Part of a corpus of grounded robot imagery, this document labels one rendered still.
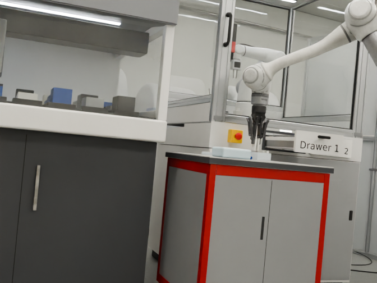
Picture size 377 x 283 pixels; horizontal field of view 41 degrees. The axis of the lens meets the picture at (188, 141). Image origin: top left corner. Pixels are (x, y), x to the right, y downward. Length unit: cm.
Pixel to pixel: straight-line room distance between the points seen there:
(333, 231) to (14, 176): 187
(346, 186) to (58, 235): 174
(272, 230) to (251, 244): 12
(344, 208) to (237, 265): 118
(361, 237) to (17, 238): 318
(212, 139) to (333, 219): 93
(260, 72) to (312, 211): 69
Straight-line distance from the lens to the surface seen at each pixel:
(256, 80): 241
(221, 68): 277
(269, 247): 227
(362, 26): 240
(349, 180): 322
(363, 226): 471
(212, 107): 273
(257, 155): 254
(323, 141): 267
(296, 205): 230
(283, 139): 271
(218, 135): 274
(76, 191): 236
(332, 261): 323
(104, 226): 241
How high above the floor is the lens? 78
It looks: 1 degrees up
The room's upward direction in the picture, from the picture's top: 5 degrees clockwise
